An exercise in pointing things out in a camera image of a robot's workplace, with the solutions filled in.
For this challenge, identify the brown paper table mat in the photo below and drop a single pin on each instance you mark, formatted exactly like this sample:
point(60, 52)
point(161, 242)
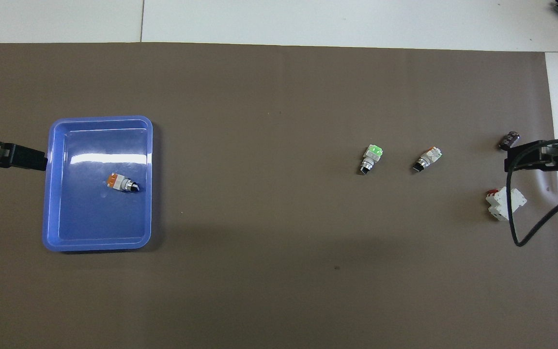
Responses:
point(279, 242)

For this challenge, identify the white red circuit breaker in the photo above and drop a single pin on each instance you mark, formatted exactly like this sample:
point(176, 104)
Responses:
point(497, 208)

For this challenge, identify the selector switch with orange back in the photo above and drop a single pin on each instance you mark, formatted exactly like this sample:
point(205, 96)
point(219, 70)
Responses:
point(119, 182)

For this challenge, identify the small dark terminal block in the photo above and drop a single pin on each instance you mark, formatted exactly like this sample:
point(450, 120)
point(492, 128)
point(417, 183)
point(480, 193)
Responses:
point(509, 140)

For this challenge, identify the selector switch with green back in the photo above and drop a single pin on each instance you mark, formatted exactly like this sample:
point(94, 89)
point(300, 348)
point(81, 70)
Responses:
point(372, 156)

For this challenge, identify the small white selector switch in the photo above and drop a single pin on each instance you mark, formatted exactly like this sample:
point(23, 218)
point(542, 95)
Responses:
point(428, 158)

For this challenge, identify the blue plastic tray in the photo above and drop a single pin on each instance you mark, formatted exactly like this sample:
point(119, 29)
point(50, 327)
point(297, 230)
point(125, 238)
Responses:
point(95, 218)

